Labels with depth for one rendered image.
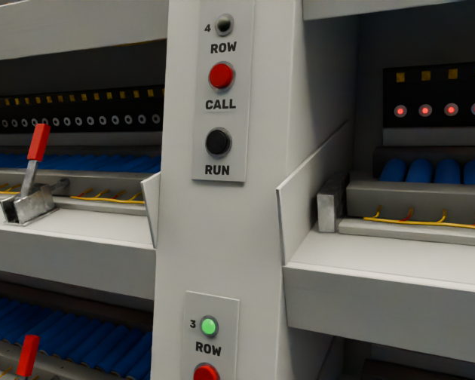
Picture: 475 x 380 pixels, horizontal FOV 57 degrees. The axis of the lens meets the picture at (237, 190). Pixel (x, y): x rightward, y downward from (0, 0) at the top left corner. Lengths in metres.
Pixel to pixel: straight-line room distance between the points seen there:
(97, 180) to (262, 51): 0.22
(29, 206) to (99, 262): 0.10
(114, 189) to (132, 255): 0.11
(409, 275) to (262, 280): 0.09
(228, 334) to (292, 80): 0.17
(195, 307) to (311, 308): 0.08
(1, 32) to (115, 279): 0.25
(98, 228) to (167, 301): 0.10
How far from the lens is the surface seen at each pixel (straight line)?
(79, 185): 0.46
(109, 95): 0.56
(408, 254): 0.28
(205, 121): 0.29
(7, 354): 0.56
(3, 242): 0.44
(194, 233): 0.30
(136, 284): 0.35
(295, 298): 0.28
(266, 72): 0.28
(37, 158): 0.44
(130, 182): 0.41
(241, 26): 0.30
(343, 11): 0.30
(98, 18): 0.39
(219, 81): 0.29
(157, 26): 0.35
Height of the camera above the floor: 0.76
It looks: level
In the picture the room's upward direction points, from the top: 3 degrees clockwise
